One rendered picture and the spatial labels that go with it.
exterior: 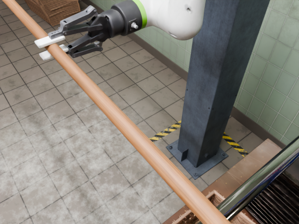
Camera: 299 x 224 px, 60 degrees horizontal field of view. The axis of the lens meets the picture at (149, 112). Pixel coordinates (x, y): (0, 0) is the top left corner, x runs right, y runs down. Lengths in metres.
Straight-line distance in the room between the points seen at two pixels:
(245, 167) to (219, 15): 0.65
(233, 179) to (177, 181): 0.78
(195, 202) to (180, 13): 0.50
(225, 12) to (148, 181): 1.15
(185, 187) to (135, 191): 1.34
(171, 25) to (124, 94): 1.59
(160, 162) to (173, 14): 0.44
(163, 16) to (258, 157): 0.79
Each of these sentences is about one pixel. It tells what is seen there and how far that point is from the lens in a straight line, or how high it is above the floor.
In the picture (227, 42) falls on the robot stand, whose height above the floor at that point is 1.00.
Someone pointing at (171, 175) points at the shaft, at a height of 1.21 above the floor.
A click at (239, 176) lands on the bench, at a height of 0.58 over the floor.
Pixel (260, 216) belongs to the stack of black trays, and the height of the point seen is 0.63.
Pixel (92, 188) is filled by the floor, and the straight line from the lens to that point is 1.79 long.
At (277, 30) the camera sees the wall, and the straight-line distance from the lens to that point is 1.70.
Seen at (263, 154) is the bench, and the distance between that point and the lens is 1.30.
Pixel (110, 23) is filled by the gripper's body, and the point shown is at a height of 1.22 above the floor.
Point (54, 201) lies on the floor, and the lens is 1.82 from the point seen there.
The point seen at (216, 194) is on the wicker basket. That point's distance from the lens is 0.96.
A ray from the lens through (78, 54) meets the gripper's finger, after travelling 0.77.
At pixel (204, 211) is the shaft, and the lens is 0.40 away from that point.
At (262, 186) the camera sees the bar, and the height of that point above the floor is 1.17.
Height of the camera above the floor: 1.58
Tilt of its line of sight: 48 degrees down
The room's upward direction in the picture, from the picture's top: straight up
